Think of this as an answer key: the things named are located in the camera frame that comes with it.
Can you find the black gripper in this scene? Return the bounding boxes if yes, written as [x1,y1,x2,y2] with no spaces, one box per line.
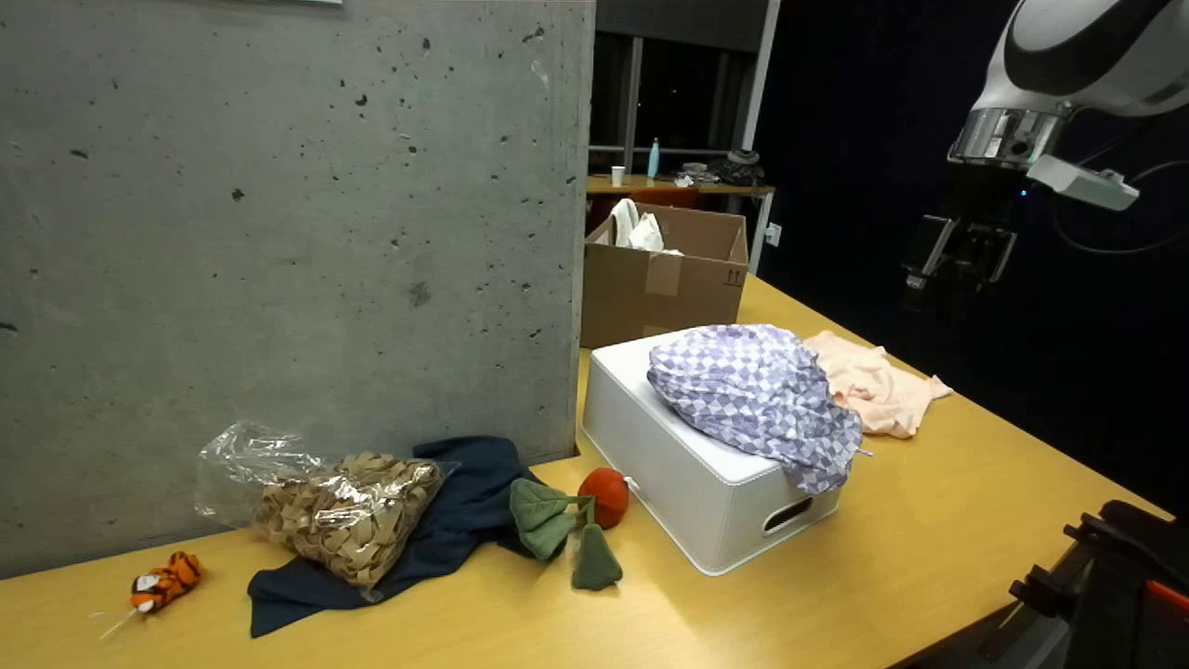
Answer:
[904,163,1034,298]

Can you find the purple checkered cloth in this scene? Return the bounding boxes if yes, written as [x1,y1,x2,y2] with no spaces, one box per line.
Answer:
[641,325,865,499]

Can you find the pink cloth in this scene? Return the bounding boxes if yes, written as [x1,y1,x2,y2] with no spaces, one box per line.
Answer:
[800,327,953,443]

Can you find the white plastic basket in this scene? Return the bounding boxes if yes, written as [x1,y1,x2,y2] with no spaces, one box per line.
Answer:
[580,330,845,580]

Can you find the dark blue cloth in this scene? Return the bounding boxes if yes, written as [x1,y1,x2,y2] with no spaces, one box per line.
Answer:
[246,430,548,642]

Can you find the small orange tiger toy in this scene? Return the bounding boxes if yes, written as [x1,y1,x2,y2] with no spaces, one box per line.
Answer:
[95,552,205,647]

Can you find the dark object on desk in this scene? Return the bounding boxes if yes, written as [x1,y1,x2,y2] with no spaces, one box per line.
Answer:
[710,146,770,189]

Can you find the brown cardboard box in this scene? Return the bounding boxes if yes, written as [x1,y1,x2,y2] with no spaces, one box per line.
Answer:
[574,200,755,353]

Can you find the white plastic bag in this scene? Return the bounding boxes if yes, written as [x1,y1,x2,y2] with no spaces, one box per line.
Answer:
[605,195,682,260]

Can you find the red plush vegetable green leaves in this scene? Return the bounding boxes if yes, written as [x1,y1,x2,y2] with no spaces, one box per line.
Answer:
[505,466,635,594]

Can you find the clear bag of corks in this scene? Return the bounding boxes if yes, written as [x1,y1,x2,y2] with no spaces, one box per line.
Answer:
[193,419,445,592]

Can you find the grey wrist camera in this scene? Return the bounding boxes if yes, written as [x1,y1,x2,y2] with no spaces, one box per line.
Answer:
[1022,151,1144,217]

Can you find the black clamp orange handle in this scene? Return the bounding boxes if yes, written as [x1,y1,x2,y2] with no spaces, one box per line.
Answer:
[1005,560,1189,669]
[1060,499,1189,585]

